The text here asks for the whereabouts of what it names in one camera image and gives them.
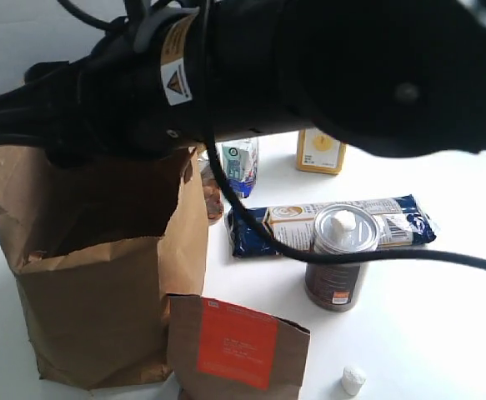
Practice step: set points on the marshmallow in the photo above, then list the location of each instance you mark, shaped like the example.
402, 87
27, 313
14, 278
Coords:
352, 380
342, 222

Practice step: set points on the clear jar with dark contents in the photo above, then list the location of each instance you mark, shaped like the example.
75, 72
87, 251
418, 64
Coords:
335, 286

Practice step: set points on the dark blue noodle package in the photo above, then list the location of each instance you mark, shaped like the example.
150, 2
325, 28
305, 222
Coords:
402, 223

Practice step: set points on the yellow grain bottle white cap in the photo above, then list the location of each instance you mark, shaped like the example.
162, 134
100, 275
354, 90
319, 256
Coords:
317, 152

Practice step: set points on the yellow-lidded jar of nuts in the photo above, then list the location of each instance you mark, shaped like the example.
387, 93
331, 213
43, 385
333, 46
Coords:
211, 191

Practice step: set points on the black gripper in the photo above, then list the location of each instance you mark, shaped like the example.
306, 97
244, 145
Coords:
140, 93

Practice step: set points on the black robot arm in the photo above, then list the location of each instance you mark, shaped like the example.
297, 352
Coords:
398, 79

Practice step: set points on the large brown paper bag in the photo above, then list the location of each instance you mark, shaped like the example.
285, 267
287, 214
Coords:
96, 250

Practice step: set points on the small blue white carton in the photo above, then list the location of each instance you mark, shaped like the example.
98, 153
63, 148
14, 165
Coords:
240, 164

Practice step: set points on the brown pouch with orange label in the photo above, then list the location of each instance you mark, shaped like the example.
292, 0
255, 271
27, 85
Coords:
220, 350

